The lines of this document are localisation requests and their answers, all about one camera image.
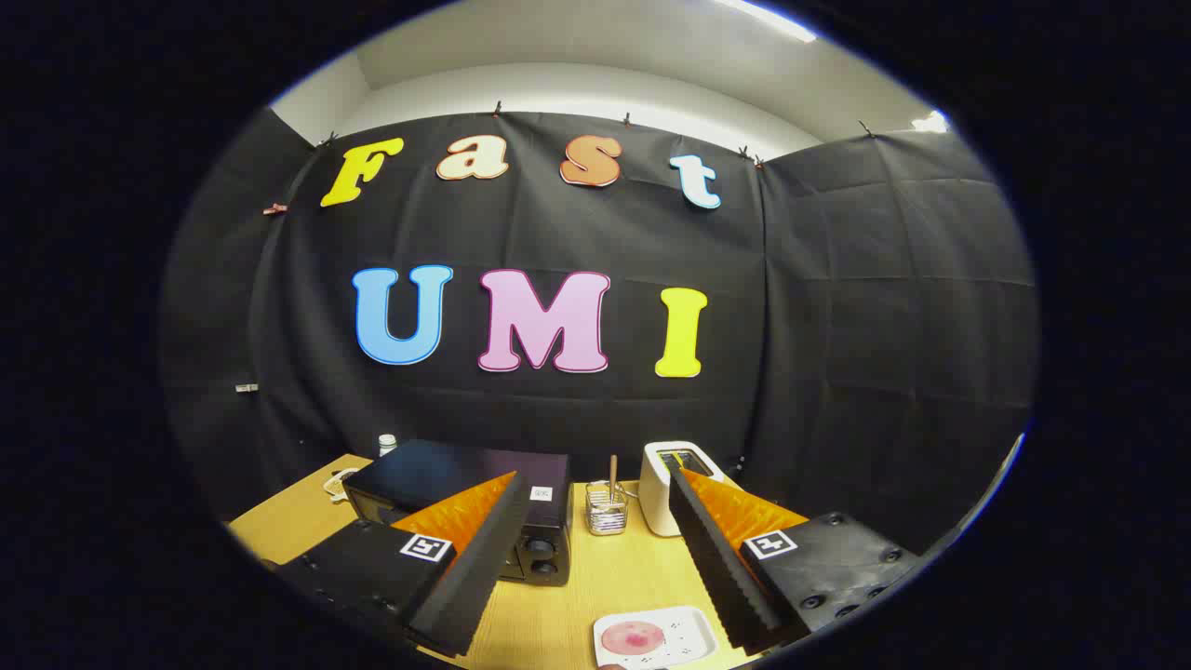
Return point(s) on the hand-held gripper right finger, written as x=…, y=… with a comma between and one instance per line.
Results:
x=712, y=558

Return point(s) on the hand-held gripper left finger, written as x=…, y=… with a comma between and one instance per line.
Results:
x=484, y=549

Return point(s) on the white square plate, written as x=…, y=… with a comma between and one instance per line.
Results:
x=693, y=637

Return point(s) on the black toaster oven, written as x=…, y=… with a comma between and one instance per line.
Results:
x=447, y=465

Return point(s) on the pink ham slice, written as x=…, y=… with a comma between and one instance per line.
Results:
x=633, y=638

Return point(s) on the white bread toaster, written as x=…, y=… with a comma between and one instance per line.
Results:
x=656, y=498

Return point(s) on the wooden stick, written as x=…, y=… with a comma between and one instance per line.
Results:
x=613, y=470

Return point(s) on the small white bottle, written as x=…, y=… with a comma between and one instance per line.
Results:
x=387, y=446

